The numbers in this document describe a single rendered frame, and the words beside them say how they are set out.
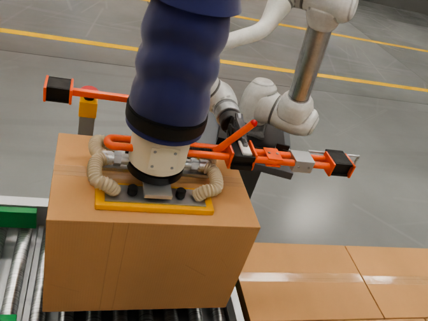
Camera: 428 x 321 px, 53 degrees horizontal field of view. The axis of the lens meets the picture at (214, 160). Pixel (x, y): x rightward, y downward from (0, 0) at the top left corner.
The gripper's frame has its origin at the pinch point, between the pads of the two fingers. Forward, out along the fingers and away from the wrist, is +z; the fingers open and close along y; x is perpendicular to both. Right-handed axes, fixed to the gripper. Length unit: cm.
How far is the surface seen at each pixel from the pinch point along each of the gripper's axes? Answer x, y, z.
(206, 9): 25, -45, 11
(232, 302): -9, 55, 15
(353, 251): -80, 62, -16
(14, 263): 67, 62, -6
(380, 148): -233, 119, -200
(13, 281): 66, 61, 2
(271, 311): -27, 62, 15
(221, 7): 22, -46, 10
